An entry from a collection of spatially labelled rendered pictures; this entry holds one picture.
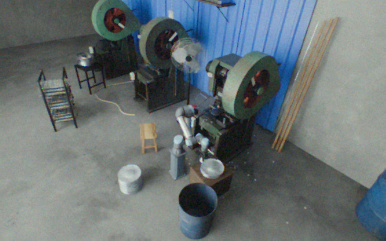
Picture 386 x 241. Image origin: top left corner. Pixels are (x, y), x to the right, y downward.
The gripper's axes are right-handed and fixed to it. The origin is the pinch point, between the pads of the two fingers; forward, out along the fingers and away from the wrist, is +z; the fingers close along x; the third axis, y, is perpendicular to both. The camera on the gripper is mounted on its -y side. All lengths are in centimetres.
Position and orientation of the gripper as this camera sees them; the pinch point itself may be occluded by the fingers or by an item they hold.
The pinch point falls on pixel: (202, 160)
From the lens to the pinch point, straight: 288.7
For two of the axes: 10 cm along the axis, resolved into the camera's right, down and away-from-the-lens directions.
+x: 9.1, -1.9, 3.7
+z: -0.5, 8.2, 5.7
